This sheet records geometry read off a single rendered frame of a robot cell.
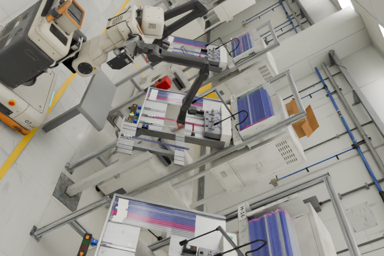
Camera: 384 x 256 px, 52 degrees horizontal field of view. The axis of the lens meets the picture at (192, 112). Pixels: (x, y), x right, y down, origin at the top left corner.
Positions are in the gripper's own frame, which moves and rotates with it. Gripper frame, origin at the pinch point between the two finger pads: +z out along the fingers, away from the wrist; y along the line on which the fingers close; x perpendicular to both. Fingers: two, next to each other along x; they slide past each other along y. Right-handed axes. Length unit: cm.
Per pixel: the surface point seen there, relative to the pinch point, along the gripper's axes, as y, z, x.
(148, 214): -97, 1, 11
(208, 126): 2.8, -5.9, -22.6
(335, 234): -1, 80, -166
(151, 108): 22.9, 1.8, 25.6
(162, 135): -10.1, 3.3, 12.4
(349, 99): 195, 29, -218
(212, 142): -10.3, 0.2, -28.0
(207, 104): 49, 0, -22
